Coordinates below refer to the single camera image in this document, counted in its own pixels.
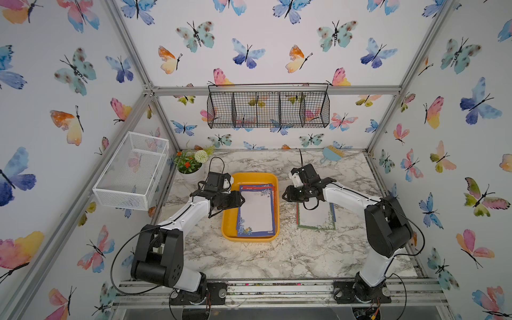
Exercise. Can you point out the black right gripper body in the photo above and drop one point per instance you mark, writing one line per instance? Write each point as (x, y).
(297, 194)

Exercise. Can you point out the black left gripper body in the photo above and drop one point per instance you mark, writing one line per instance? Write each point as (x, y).
(228, 200)

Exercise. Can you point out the blue floral stationery paper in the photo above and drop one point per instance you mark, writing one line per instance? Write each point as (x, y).
(333, 215)

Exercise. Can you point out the red stationery paper bottom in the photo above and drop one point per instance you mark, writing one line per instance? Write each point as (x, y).
(252, 187)

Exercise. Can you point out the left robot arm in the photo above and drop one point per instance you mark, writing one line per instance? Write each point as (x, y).
(159, 254)

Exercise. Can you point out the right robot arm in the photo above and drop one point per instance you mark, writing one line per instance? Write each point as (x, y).
(387, 227)

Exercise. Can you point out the yellow plastic storage box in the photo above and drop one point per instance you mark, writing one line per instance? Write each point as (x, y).
(229, 221)

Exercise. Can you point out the potted artificial flowers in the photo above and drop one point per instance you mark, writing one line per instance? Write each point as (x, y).
(192, 160)

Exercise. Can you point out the white mesh wall basket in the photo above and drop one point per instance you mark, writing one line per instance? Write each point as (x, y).
(131, 176)

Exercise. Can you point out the black wire wall basket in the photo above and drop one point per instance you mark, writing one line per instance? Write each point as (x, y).
(264, 106)

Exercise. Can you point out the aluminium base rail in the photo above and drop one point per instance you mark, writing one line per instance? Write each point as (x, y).
(405, 298)

